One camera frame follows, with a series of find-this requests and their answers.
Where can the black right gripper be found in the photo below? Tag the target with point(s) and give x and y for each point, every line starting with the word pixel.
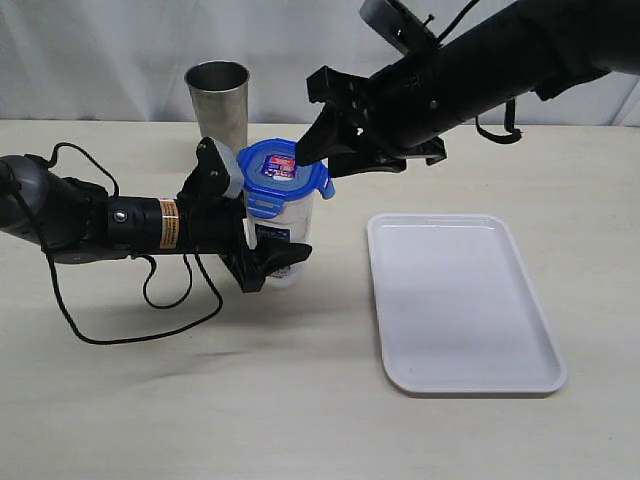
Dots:
pixel 353 128

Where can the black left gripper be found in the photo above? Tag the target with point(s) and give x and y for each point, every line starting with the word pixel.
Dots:
pixel 214 225

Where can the clear plastic container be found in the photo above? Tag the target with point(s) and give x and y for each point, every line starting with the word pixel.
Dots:
pixel 274 218

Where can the blue plastic lid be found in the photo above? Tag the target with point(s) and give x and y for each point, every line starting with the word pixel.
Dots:
pixel 273 179

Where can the stainless steel cup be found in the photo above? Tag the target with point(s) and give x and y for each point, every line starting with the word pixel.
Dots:
pixel 219 95

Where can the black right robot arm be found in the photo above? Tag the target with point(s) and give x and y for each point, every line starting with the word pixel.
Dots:
pixel 543 47

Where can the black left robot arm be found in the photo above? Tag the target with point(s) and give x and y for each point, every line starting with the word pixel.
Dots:
pixel 79 222

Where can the white plastic tray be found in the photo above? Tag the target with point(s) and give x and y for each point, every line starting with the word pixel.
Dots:
pixel 456 311

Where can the white backdrop cloth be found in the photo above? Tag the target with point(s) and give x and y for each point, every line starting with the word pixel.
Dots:
pixel 126 60

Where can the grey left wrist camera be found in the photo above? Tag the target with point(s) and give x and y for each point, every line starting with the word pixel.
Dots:
pixel 232 169

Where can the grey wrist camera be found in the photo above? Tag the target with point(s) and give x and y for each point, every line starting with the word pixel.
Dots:
pixel 397 25
pixel 232 169

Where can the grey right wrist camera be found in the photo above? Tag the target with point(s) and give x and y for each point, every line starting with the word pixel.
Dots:
pixel 397 25

